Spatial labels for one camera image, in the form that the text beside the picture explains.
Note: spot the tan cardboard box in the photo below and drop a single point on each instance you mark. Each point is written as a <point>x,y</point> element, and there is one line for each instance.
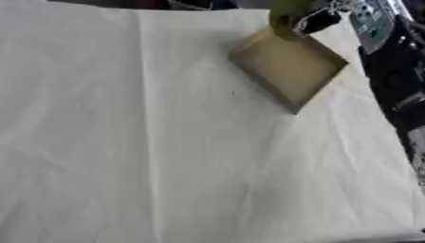
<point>293,68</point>

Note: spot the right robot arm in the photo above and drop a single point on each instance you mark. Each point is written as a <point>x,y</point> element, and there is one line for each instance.
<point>394,74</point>

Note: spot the olive green toy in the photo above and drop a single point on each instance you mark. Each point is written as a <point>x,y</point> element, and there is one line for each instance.
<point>285,17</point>

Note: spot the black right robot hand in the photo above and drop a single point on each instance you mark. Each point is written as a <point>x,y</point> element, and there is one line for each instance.
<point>322,21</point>

